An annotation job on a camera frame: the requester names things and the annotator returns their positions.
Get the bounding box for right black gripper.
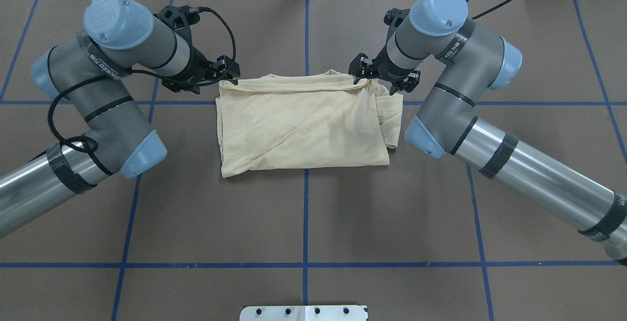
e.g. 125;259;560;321
348;51;421;95

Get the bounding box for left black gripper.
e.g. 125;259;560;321
162;51;241;94

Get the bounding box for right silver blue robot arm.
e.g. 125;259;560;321
348;0;626;265

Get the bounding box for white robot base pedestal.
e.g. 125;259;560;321
239;304;369;321

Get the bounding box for beige long-sleeve printed shirt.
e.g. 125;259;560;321
216;70;403;178

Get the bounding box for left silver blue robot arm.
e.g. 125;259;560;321
1;0;241;236

